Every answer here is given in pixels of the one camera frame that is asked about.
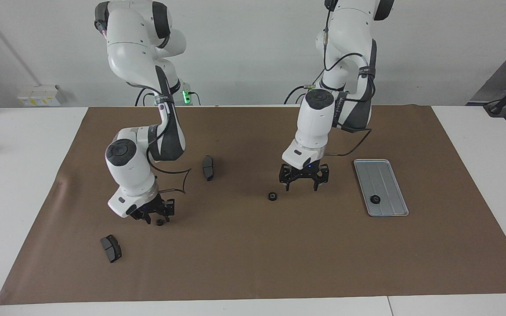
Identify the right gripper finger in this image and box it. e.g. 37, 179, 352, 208
129, 212, 153, 226
161, 198, 176, 223

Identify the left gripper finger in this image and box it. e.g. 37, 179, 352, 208
310, 164, 330, 192
278, 164, 298, 192

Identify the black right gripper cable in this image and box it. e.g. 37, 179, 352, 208
148, 145, 192, 194

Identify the white wall socket box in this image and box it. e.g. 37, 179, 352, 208
18, 85, 67, 107

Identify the black left arm base cable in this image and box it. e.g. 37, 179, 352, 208
284, 83, 313, 105

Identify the dark grey brake pad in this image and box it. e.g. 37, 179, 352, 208
100, 234, 123, 263
202, 155, 215, 182

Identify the silver metal tray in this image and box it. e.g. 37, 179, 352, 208
353, 159, 409, 217

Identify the brown paper table mat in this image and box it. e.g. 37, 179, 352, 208
0, 104, 506, 305

